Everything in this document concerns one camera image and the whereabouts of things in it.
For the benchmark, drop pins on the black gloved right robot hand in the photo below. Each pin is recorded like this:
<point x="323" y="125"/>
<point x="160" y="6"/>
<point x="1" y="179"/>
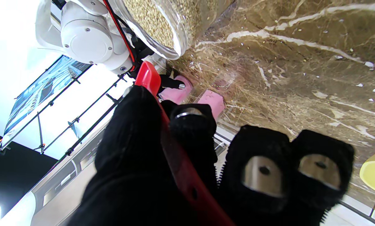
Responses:
<point x="170" y="84"/>

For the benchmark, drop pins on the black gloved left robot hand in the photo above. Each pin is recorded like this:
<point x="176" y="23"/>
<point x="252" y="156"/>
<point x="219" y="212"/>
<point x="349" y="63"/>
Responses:
<point x="128" y="163"/>

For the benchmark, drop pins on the pink plastic measuring cup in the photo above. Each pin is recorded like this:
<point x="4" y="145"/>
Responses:
<point x="178" y="96"/>

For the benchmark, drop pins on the red plastic measuring spoon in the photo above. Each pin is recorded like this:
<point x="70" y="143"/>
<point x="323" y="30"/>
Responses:
<point x="187" y="179"/>

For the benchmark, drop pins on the clear jar of grain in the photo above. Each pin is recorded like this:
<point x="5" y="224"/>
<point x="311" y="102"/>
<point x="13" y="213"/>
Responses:
<point x="162" y="22"/>

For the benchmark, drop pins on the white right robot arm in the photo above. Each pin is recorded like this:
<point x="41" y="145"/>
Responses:
<point x="87" y="37"/>

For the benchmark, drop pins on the tall wooden cabinet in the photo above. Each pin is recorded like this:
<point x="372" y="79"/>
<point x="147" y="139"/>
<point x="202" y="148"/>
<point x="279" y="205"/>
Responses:
<point x="55" y="204"/>

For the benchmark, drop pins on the white base cabinet row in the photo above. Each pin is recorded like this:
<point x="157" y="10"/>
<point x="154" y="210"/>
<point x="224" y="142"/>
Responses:
<point x="360" y="216"/>

